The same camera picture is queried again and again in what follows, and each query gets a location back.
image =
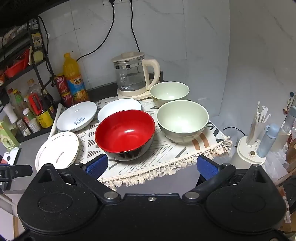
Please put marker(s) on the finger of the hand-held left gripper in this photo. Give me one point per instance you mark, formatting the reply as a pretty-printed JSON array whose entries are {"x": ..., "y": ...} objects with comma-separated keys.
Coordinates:
[{"x": 20, "y": 171}]

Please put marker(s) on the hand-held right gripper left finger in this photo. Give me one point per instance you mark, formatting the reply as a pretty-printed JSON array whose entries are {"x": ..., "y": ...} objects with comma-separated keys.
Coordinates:
[{"x": 97, "y": 165}]

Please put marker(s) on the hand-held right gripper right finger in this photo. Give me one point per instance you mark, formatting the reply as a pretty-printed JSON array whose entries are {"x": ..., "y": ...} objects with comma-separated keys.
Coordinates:
[{"x": 205, "y": 166}]

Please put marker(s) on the red and black bowl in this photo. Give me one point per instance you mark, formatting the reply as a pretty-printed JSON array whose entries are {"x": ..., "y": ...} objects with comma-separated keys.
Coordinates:
[{"x": 124, "y": 134}]

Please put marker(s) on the large pale green bowl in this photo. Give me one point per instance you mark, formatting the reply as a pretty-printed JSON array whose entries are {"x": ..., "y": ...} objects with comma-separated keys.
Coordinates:
[{"x": 182, "y": 120}]

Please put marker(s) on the white plate dark rim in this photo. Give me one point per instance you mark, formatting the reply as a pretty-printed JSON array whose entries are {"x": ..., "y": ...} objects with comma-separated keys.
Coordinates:
[{"x": 120, "y": 106}]

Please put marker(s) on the small pale green bowl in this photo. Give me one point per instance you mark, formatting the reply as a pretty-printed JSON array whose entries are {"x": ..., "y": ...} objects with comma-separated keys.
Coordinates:
[{"x": 168, "y": 92}]

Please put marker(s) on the patterned fringed cloth mat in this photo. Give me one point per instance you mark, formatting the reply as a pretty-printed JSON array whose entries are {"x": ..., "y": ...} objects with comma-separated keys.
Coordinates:
[{"x": 175, "y": 150}]

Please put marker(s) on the black metal rack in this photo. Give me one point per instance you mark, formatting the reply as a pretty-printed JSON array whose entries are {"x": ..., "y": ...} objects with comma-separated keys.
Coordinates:
[{"x": 27, "y": 136}]

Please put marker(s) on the green carton box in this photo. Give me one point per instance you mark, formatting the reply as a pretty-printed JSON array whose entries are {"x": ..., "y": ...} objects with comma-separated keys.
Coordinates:
[{"x": 8, "y": 136}]

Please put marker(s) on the white utensil holder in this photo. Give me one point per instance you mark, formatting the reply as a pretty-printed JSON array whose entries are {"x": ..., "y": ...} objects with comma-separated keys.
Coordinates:
[{"x": 242, "y": 150}]

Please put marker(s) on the white plate blue script print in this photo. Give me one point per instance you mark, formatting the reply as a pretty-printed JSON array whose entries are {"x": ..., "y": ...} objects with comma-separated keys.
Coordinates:
[{"x": 76, "y": 115}]

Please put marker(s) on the row of seasoning bottles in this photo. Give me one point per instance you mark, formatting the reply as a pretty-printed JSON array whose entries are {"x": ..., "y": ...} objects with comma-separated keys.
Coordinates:
[{"x": 45, "y": 118}]

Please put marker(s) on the light blue flask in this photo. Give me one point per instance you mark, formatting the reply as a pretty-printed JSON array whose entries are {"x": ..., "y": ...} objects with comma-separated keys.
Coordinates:
[{"x": 267, "y": 141}]

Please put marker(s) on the bunch of white sticks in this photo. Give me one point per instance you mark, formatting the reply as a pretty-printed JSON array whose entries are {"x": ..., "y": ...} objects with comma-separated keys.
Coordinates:
[{"x": 256, "y": 122}]

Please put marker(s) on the red plastic kitchen tool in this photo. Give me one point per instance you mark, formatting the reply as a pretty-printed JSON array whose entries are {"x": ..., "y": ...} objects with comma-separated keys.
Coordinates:
[{"x": 34, "y": 104}]

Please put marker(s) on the red drink can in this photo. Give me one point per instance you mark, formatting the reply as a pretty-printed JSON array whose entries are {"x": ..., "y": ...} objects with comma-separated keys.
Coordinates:
[
  {"x": 60, "y": 83},
  {"x": 67, "y": 99}
]

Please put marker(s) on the cream kettle base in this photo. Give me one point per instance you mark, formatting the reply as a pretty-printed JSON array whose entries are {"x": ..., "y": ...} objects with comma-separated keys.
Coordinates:
[{"x": 129, "y": 95}]

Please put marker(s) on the white bottle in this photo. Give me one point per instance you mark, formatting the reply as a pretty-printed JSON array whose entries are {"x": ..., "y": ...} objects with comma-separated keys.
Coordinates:
[{"x": 283, "y": 136}]

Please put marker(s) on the orange juice bottle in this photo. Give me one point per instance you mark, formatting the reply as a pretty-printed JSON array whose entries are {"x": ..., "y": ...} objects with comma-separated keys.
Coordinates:
[{"x": 74, "y": 76}]

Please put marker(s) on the red plastic basket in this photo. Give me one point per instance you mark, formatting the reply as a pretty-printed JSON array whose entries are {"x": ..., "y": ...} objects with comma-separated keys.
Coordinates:
[{"x": 16, "y": 67}]

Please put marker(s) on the colourful hanging ornament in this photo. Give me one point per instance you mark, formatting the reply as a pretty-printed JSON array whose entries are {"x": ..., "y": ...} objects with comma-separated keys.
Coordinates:
[{"x": 290, "y": 103}]

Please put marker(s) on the yellow green sponge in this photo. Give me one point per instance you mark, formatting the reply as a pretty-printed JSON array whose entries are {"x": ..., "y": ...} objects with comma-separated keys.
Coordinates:
[{"x": 38, "y": 56}]

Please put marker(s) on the printed packet box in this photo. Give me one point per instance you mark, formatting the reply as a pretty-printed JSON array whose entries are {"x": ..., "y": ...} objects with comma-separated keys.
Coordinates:
[{"x": 37, "y": 40}]

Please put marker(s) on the white wall socket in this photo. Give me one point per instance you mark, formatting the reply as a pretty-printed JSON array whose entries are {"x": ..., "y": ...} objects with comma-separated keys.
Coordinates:
[{"x": 120, "y": 1}]

